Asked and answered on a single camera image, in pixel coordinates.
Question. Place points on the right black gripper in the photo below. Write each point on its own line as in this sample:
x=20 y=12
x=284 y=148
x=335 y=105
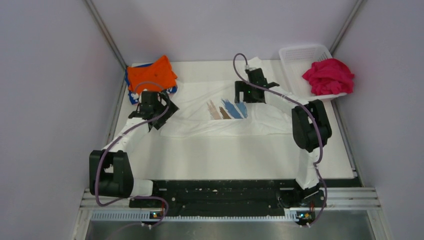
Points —
x=241 y=86

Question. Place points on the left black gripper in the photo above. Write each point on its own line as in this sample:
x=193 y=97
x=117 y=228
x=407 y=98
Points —
x=173 y=108

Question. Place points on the white printed t-shirt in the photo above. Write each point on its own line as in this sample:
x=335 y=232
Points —
x=207 y=108

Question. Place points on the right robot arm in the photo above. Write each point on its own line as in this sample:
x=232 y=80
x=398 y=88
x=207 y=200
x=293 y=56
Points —
x=310 y=126

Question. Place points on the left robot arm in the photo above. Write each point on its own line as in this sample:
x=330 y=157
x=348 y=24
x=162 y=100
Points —
x=110 y=169

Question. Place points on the blue folded t-shirt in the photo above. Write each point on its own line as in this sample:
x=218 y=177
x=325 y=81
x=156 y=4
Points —
x=133 y=98

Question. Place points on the orange folded t-shirt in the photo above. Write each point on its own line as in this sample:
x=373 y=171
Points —
x=155 y=77

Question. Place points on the white plastic basket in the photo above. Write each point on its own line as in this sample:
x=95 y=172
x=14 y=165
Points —
x=295 y=61

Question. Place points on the pink crumpled t-shirt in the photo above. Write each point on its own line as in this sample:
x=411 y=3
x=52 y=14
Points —
x=329 y=77

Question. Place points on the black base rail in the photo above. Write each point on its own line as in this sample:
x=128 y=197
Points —
x=237 y=198

